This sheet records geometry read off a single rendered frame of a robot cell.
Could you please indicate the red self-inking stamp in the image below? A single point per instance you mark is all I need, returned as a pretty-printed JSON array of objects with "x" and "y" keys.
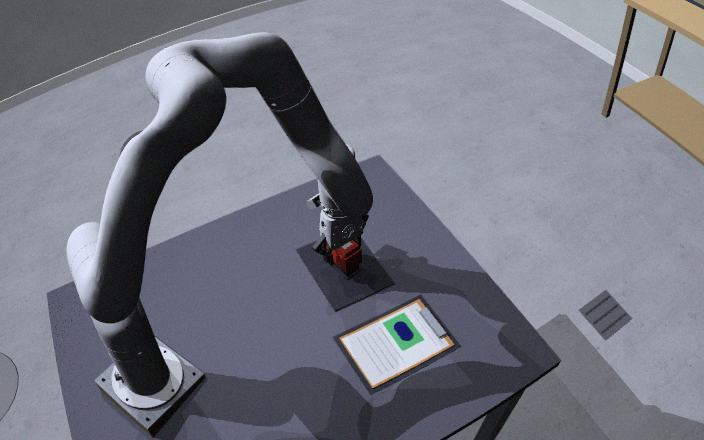
[{"x": 347, "y": 257}]

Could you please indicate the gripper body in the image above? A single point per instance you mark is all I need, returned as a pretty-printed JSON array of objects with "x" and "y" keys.
[{"x": 339, "y": 231}]

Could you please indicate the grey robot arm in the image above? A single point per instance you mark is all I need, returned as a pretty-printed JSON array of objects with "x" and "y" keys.
[{"x": 192, "y": 103}]

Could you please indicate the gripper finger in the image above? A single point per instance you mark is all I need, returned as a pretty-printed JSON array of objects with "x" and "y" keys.
[
  {"x": 358, "y": 238},
  {"x": 320, "y": 247}
]

